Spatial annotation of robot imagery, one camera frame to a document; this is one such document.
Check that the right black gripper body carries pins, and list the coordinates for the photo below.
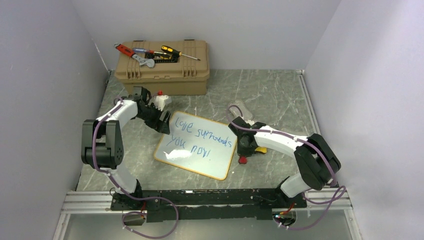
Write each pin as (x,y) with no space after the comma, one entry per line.
(243,150)

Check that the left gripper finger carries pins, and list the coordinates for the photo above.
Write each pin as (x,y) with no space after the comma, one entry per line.
(162,127)
(166,116)

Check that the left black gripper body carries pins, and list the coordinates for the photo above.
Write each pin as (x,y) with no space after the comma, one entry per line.
(151,115)

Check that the red bone shaped eraser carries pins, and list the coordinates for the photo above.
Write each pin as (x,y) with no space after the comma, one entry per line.
(242,160)

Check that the yellow framed whiteboard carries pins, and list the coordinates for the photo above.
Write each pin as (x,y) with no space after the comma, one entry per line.
(197,144)

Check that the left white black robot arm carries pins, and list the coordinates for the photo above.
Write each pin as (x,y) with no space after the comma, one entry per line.
(102,145)

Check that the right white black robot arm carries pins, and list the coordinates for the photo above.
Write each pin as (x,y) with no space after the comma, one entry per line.
(317,163)

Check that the yellow bone shaped eraser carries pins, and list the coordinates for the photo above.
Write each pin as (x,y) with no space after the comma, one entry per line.
(261,150)

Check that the tan plastic toolbox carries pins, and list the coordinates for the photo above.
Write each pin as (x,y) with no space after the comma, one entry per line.
(172,74)

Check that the blue red small screwdriver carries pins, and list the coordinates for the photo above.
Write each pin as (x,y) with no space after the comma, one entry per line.
(148,51)

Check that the yellow black screwdriver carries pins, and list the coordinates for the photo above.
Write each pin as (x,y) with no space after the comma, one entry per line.
(175,52)

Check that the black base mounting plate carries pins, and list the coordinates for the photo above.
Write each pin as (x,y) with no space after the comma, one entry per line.
(160,205)

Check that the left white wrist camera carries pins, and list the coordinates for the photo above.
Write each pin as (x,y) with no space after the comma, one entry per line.
(161,101)

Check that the red handled adjustable wrench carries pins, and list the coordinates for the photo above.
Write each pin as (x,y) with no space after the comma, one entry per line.
(150,63)

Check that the aluminium extrusion rail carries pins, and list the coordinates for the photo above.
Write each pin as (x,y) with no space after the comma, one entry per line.
(101,202)

